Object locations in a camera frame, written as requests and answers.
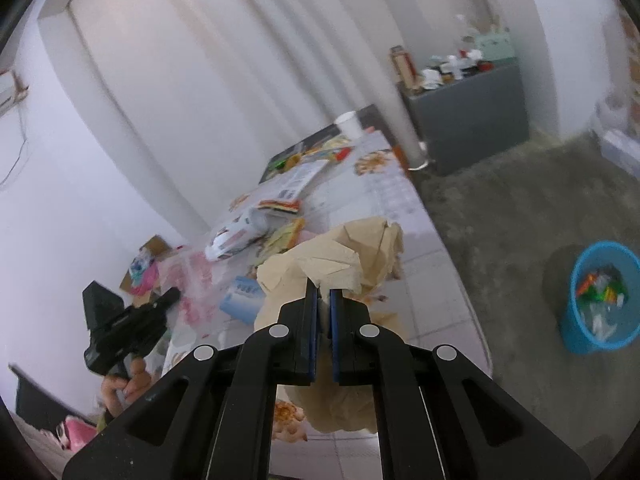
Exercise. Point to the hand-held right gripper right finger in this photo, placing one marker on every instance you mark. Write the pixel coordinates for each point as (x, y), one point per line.
(345, 345)

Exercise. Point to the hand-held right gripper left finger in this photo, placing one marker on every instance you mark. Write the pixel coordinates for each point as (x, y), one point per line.
(300, 340)

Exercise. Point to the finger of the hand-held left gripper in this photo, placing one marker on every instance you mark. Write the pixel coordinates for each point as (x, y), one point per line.
(170, 296)

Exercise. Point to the white bottle with red cap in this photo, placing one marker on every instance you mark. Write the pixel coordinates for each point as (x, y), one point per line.
(230, 237)

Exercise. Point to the brown paper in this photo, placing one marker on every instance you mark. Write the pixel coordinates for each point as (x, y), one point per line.
(325, 260)

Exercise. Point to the white printed snack box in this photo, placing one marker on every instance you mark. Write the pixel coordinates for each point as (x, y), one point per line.
(295, 180)

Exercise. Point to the blue plastic wastebasket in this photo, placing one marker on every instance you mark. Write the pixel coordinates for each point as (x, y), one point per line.
(575, 330)

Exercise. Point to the green red chip bag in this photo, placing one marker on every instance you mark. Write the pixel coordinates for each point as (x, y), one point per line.
(607, 292)

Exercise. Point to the person's left hand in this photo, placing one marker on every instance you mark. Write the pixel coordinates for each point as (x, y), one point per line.
(120, 390)

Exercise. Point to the pink plastic bag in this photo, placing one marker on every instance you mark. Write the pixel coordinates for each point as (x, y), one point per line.
(195, 280)

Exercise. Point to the open cardboard box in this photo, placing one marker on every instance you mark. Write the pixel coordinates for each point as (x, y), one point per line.
(155, 245)

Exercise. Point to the white blue paper box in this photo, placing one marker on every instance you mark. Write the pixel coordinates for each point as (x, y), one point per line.
(240, 300)

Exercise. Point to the yellow green snack packet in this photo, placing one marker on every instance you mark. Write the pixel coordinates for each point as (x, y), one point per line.
(282, 237)

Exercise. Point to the dark wooden furniture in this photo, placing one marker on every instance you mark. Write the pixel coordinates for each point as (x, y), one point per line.
(30, 395)

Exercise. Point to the floral checked tablecloth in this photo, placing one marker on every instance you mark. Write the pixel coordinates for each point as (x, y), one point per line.
(435, 285)

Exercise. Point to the pink printed cloth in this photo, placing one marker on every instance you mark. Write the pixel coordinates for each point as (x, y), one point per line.
(75, 435)

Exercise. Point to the colourful striped packet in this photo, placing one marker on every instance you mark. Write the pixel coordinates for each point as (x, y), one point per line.
(280, 206)

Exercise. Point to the red yellow snack packet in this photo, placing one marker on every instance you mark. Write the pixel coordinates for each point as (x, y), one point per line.
(325, 152)

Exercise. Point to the white paper cup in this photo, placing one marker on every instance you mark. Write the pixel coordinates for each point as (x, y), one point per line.
(348, 125)

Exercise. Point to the white curtain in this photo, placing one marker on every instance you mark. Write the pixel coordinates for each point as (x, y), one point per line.
(225, 60)

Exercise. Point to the grey cabinet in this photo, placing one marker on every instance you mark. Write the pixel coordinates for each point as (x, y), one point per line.
(465, 115)

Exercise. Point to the white plastic wrapper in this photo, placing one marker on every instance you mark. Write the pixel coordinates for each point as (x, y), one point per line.
(605, 322)

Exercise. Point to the brown red carton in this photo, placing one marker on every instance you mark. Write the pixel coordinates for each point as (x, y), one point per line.
(402, 67)

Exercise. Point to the assorted small kitchen items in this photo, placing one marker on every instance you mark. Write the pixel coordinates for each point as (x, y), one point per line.
(450, 67)

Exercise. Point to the pale green holder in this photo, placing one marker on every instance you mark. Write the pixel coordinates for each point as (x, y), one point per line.
(492, 42)

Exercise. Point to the white blue printed carton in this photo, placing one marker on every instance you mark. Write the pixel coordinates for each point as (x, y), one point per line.
(622, 152)

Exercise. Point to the white plastic bag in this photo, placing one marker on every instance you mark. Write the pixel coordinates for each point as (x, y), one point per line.
(612, 112)

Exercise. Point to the white wall-mounted box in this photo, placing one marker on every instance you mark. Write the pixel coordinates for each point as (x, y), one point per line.
(7, 90)

